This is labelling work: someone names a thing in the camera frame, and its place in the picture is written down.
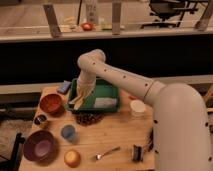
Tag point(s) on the metal spoon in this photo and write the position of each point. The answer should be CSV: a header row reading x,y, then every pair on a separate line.
x,y
100,155

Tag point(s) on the blue sponge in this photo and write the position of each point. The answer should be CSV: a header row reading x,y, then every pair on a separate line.
x,y
64,87

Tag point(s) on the orange carrot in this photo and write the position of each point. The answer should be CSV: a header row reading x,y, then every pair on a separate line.
x,y
132,97

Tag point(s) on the bunch of dark grapes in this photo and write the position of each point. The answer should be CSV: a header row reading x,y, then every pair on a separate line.
x,y
86,119

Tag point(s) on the purple bowl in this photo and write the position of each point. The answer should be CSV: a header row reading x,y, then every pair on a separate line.
x,y
38,145

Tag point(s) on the wooden table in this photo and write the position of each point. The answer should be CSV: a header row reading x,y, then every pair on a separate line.
x,y
119,129

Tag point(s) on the red apple in background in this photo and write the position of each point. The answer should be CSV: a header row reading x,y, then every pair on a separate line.
x,y
87,26

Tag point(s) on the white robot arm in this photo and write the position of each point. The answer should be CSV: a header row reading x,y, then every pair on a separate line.
x,y
181,126

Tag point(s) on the blue cup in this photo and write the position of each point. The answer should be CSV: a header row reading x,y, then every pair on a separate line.
x,y
68,132

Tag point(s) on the small dark can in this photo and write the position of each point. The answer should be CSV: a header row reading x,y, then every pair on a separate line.
x,y
41,121

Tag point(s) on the yellow banana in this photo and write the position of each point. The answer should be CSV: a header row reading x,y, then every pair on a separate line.
x,y
77,101

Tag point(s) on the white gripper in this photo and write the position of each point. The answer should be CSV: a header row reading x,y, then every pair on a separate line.
x,y
85,88

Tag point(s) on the orange fruit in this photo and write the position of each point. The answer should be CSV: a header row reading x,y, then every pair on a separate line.
x,y
72,158

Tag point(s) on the black office chair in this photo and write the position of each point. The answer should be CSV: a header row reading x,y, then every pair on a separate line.
x,y
170,13

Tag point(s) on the red bowl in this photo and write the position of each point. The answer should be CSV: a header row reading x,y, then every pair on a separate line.
x,y
51,103

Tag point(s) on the white lidded cup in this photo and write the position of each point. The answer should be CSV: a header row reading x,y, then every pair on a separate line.
x,y
137,108

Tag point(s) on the black binder clip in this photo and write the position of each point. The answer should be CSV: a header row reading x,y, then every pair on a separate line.
x,y
137,153

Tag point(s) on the green plastic tray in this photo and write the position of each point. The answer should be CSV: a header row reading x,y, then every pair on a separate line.
x,y
104,90

